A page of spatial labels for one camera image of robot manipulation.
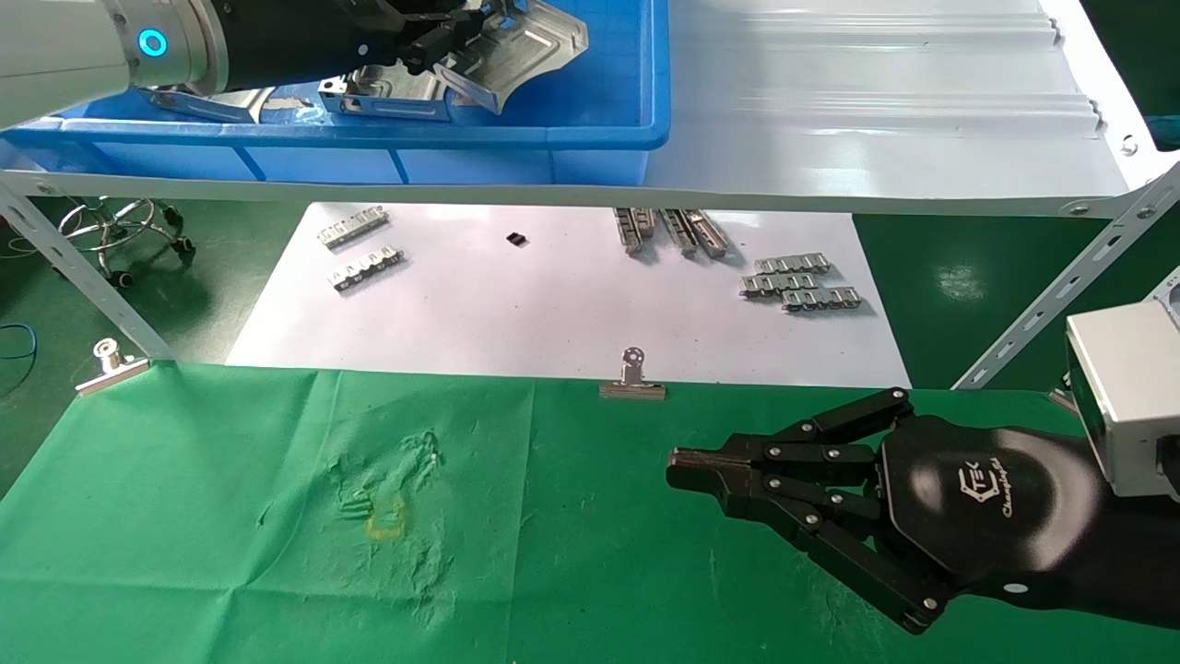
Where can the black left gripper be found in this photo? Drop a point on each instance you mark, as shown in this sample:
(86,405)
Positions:
(295,37)

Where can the silver sheet metal bracket part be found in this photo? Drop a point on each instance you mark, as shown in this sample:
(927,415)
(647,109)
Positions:
(396,97)
(530,51)
(212,103)

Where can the white perforated angle brace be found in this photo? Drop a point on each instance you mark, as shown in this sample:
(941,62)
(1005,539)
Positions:
(74,267)
(1060,286)

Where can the blue plastic bin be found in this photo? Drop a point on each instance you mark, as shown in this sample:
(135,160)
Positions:
(461,166)

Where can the white paper sheet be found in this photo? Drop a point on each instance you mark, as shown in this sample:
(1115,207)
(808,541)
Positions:
(553,304)

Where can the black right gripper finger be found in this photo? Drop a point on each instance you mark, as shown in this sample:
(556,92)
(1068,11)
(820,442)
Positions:
(710,461)

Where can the white metal shelf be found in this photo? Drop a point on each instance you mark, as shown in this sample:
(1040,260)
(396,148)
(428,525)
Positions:
(876,138)

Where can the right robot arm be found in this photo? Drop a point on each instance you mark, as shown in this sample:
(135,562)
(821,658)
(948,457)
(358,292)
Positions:
(1143,553)

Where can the grey metal rail piece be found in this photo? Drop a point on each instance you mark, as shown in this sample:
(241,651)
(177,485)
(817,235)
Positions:
(628,232)
(647,221)
(679,234)
(710,234)

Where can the grey notched metal strip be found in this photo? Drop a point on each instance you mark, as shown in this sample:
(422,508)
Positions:
(791,266)
(778,286)
(822,300)

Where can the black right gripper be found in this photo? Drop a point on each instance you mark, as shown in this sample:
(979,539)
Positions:
(996,507)

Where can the green cloth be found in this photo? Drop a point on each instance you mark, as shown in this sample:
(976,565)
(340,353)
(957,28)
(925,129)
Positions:
(461,553)

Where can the clear tape piece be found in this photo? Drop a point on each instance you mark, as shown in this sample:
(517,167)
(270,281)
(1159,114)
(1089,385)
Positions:
(293,96)

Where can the chrome stool base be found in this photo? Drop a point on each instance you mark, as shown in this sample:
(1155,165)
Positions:
(120,226)

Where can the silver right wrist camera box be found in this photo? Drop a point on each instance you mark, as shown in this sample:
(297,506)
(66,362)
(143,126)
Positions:
(1125,397)

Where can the small notched metal strip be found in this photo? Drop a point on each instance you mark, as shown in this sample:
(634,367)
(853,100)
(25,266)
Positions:
(367,269)
(352,229)

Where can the silver binder clip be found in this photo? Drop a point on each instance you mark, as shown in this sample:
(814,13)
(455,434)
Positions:
(111,373)
(632,389)

